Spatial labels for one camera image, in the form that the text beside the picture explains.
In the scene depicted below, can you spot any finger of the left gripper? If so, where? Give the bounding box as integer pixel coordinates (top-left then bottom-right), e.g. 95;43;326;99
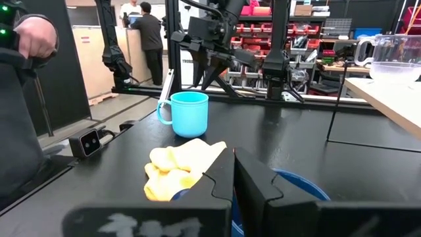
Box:
234;147;421;237
62;148;235;237

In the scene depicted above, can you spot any dark blue mug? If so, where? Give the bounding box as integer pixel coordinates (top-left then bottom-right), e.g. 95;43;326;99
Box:
170;167;332;237

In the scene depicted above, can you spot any light blue plastic mug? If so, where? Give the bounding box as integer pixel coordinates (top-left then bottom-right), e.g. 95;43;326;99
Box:
156;91;210;138

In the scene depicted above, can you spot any clear plastic mug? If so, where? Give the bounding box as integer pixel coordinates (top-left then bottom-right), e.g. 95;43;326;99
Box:
354;34;421;83

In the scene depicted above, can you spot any wooden shelf with black legs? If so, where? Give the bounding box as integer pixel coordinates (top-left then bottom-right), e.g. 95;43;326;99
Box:
326;61;421;142

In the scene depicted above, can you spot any rack of red bins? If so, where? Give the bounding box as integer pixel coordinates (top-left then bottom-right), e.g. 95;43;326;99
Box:
226;5;330;96

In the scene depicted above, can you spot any person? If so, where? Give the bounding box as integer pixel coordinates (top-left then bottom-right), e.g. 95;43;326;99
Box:
0;0;78;211
130;1;164;87
118;0;142;28

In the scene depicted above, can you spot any yellow cloth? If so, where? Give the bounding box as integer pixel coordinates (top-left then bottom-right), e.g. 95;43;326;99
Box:
143;138;228;202

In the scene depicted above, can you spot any cardboard box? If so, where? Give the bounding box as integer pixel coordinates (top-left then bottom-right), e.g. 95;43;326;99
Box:
293;3;313;16

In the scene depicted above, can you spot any wooden counter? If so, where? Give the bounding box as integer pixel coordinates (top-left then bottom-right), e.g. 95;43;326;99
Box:
71;25;154;99

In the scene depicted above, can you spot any wooden workbench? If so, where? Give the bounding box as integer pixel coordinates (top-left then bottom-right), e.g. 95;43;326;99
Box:
315;59;372;75

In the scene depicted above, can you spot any blue storage bin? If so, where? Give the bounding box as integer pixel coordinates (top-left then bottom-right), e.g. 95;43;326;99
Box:
353;28;383;41

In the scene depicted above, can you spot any person's hand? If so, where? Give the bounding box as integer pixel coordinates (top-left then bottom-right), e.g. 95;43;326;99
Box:
13;16;59;60

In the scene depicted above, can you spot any red crate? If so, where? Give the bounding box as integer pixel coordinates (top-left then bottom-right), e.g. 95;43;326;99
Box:
399;5;421;36

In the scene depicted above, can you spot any black table camera box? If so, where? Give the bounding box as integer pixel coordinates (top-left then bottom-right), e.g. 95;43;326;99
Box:
68;127;103;159

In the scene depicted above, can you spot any black handle with green lights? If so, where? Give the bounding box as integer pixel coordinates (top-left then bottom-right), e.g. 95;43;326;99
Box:
0;1;19;50

